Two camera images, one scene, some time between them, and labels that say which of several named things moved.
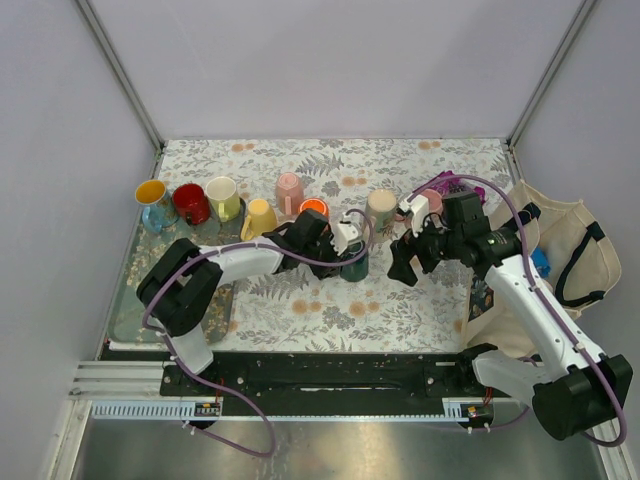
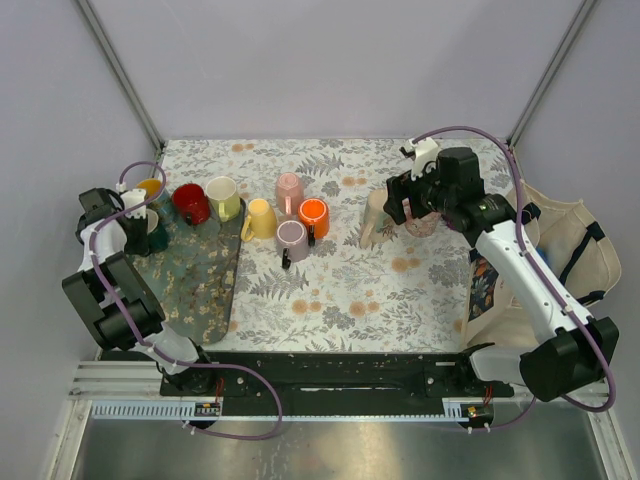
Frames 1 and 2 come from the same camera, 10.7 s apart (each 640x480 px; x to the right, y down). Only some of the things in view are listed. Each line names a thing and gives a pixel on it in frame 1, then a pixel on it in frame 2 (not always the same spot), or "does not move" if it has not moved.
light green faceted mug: (224, 200) does not move
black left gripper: (325, 271) to (140, 247)
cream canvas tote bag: (584, 270) does not move
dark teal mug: (356, 270) to (158, 239)
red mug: (190, 202) does not move
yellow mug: (261, 219) does not move
